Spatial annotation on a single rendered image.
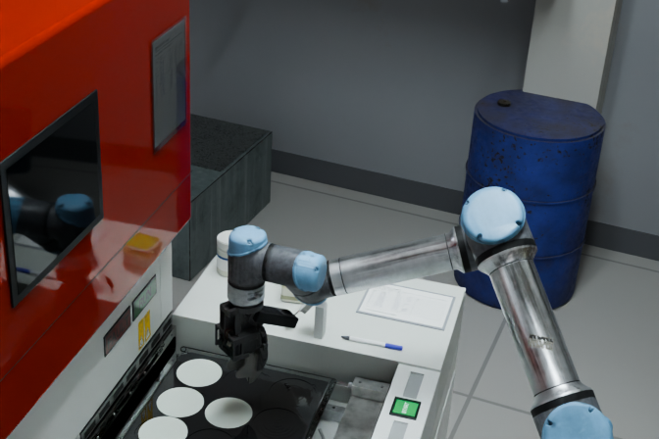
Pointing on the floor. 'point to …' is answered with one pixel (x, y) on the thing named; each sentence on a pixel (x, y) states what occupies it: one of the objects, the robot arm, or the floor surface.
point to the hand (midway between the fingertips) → (252, 375)
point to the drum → (537, 179)
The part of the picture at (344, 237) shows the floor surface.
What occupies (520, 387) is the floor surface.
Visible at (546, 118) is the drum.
